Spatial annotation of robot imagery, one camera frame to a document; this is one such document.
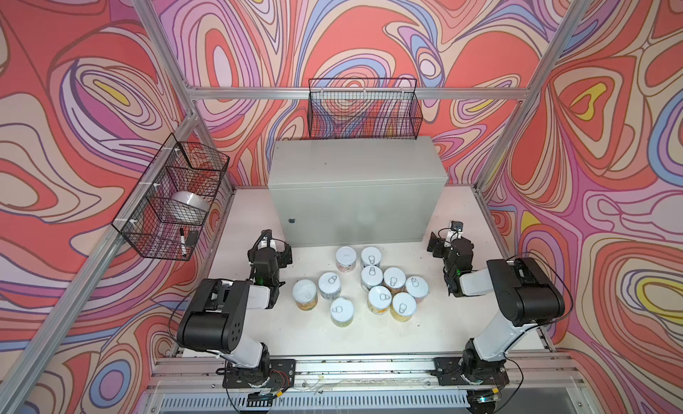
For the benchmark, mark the grey metal cabinet box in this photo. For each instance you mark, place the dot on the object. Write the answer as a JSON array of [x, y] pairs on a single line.
[[355, 191]]

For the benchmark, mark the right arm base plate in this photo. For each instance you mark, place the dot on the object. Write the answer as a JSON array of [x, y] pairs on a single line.
[[458, 371]]

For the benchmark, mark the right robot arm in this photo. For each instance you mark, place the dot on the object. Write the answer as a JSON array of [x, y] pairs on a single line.
[[526, 298]]

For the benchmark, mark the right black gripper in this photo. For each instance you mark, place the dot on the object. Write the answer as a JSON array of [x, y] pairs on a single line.
[[445, 246]]

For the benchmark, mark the teal label can back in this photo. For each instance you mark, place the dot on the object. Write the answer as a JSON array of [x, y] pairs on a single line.
[[371, 256]]

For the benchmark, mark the black wire basket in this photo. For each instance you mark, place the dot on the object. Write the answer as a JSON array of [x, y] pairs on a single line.
[[149, 222], [364, 108]]

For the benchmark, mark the black wire basket back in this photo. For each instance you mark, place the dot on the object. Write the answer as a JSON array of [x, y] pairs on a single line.
[[364, 108]]

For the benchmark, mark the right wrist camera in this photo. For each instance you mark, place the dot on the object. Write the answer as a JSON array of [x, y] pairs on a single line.
[[455, 227]]

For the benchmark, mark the silver tape roll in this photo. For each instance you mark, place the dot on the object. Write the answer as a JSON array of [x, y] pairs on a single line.
[[192, 200]]

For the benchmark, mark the yellow label can front-left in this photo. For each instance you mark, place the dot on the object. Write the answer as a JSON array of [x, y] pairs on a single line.
[[379, 300]]

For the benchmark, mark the red label can right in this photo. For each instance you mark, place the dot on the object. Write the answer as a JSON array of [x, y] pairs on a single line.
[[417, 287]]

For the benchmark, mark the black wire basket left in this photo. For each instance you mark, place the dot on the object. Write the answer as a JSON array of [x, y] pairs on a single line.
[[149, 222]]

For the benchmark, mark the green label can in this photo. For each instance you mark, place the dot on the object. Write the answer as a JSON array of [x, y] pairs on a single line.
[[342, 312]]

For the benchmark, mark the aluminium front rail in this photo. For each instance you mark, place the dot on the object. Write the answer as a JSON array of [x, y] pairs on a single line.
[[377, 372]]

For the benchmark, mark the yellow orange label can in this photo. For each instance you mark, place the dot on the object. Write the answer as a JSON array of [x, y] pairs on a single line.
[[305, 294]]

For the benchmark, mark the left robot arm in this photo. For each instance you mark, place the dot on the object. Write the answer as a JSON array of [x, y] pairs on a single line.
[[214, 321]]

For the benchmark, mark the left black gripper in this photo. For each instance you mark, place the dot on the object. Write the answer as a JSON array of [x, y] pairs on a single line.
[[265, 251]]

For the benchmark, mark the yellow label can front-right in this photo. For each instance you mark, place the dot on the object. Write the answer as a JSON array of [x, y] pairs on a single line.
[[403, 307]]

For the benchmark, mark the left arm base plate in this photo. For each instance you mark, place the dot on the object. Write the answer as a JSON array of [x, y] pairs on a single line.
[[273, 375]]

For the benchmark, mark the pink label can plain lid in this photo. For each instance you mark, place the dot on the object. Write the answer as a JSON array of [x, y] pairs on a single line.
[[346, 259]]

